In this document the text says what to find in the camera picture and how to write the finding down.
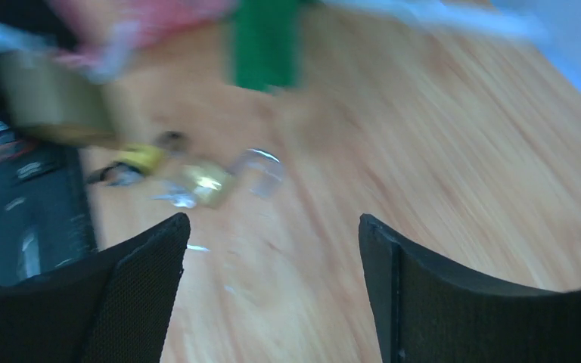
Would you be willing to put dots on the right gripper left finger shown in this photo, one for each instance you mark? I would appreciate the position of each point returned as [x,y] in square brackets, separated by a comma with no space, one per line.
[114,306]

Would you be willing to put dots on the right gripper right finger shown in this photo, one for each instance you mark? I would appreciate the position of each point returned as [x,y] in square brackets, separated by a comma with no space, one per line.
[429,308]

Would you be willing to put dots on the brass padlock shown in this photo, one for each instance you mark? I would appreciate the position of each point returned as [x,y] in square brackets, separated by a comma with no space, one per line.
[50,101]
[205,183]

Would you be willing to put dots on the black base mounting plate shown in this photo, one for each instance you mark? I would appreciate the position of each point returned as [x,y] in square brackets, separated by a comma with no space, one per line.
[45,220]

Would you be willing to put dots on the yellow black padlock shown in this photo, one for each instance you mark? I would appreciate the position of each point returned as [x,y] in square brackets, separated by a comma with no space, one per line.
[137,161]

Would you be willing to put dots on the pink patterned garment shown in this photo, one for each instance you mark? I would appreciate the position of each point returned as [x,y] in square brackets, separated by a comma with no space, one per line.
[143,23]

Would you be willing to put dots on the green garment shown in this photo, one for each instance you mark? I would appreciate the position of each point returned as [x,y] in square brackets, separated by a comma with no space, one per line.
[265,44]

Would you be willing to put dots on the white metal clothes rack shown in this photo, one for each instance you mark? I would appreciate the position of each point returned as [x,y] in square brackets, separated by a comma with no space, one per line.
[469,18]

